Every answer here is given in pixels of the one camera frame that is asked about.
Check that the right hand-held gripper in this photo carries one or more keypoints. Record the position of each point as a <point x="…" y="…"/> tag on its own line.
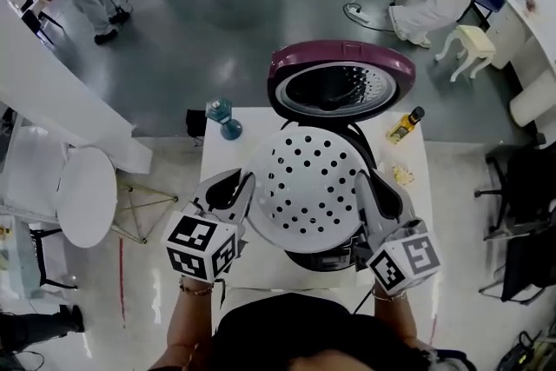
<point x="408" y="256"/>

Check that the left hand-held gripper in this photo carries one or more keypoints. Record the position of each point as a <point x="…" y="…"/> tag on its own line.
<point x="200" y="247"/>

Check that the white perforated steamer tray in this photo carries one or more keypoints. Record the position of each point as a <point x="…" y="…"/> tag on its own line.
<point x="304" y="187"/>

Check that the person's left forearm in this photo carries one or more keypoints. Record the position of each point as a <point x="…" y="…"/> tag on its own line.
<point x="187" y="326"/>

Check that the person's right forearm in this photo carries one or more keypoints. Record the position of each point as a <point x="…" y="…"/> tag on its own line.
<point x="397" y="321"/>

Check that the pale yellow snack pieces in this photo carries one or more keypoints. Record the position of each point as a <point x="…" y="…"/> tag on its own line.
<point x="403" y="174"/>

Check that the teal lantern ornament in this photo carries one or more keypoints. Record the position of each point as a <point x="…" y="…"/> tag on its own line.
<point x="226" y="121"/>

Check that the yellow oil bottle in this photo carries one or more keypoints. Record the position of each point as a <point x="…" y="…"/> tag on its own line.
<point x="404" y="128"/>

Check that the black bag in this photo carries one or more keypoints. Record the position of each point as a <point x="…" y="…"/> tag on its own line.
<point x="195" y="121"/>

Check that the round white side table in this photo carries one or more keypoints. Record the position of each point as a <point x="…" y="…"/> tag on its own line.
<point x="87" y="197"/>

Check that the black office chair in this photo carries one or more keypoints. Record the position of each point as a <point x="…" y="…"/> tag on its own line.
<point x="525" y="187"/>
<point x="525" y="269"/>

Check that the person's black shirt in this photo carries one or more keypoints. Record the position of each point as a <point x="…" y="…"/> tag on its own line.
<point x="313" y="330"/>

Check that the purple rice cooker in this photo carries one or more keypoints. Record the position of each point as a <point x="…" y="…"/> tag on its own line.
<point x="343" y="56"/>

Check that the cream carved stool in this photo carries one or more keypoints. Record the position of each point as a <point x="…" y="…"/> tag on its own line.
<point x="469" y="45"/>

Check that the black metal rack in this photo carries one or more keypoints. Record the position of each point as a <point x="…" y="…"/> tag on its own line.
<point x="43" y="256"/>

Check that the white power strip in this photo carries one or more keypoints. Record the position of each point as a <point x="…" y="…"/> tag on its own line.
<point x="358" y="13"/>

